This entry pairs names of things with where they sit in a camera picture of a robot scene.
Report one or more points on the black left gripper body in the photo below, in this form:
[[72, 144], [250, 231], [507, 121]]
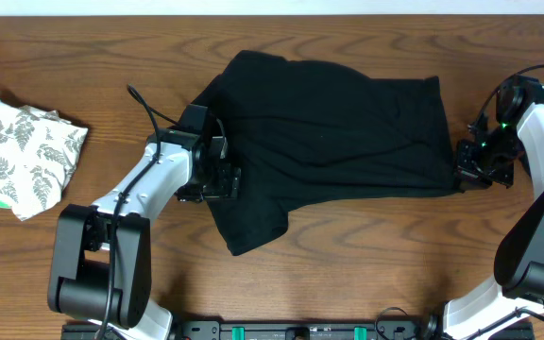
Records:
[[214, 182]]

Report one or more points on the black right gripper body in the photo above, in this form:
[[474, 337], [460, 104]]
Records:
[[493, 161]]

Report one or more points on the black t-shirt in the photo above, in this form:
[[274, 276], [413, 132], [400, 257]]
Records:
[[308, 132]]

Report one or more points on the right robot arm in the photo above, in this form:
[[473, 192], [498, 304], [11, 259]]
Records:
[[494, 309]]

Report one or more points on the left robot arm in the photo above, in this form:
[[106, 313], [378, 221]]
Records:
[[101, 268]]

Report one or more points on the white fern-print fabric bag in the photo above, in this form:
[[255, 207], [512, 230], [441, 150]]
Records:
[[39, 153]]

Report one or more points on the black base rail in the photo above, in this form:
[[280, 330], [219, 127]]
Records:
[[214, 330]]

